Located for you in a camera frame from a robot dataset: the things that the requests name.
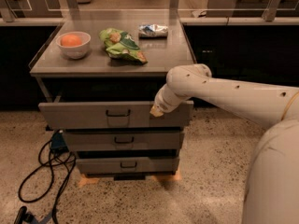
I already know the grey top drawer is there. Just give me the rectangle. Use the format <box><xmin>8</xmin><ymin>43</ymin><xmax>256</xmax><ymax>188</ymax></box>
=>
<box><xmin>38</xmin><ymin>101</ymin><xmax>193</xmax><ymax>130</ymax></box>

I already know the grey drawer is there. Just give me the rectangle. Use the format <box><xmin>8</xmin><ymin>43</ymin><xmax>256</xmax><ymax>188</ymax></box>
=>
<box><xmin>38</xmin><ymin>101</ymin><xmax>193</xmax><ymax>130</ymax></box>
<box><xmin>77</xmin><ymin>157</ymin><xmax>179</xmax><ymax>175</ymax></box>
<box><xmin>63</xmin><ymin>130</ymin><xmax>184</xmax><ymax>151</ymax></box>

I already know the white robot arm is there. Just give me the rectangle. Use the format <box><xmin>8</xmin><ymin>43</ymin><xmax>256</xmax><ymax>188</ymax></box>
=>
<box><xmin>150</xmin><ymin>64</ymin><xmax>299</xmax><ymax>224</ymax></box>

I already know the grey middle drawer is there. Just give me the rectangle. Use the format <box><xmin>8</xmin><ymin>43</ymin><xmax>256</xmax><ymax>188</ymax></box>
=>
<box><xmin>63</xmin><ymin>130</ymin><xmax>184</xmax><ymax>151</ymax></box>

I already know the grey drawer cabinet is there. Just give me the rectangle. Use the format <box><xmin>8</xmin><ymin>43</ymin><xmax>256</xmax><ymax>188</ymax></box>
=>
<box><xmin>31</xmin><ymin>21</ymin><xmax>193</xmax><ymax>176</ymax></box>

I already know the grey bottom drawer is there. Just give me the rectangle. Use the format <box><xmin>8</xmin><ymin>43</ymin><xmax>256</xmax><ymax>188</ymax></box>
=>
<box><xmin>77</xmin><ymin>157</ymin><xmax>179</xmax><ymax>175</ymax></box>

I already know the green chip bag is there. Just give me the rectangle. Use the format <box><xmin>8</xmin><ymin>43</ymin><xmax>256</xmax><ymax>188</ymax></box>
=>
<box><xmin>99</xmin><ymin>28</ymin><xmax>148</xmax><ymax>64</ymax></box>

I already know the silver blue snack bag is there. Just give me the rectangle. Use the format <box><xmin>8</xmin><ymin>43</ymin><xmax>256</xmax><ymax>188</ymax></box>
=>
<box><xmin>138</xmin><ymin>24</ymin><xmax>168</xmax><ymax>38</ymax></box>

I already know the blue power box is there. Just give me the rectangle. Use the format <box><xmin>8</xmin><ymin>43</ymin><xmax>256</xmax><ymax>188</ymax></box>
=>
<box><xmin>50</xmin><ymin>132</ymin><xmax>67</xmax><ymax>152</ymax></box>

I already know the white ceramic bowl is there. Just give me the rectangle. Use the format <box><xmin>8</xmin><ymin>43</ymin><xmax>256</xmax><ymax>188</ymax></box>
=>
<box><xmin>56</xmin><ymin>32</ymin><xmax>91</xmax><ymax>59</ymax></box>

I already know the orange fruit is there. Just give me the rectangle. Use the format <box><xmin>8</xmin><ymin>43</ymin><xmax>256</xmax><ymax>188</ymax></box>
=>
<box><xmin>61</xmin><ymin>34</ymin><xmax>82</xmax><ymax>47</ymax></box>

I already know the black plug on floor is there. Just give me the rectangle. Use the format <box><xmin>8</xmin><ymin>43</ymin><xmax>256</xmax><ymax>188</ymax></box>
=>
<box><xmin>13</xmin><ymin>206</ymin><xmax>34</xmax><ymax>224</ymax></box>

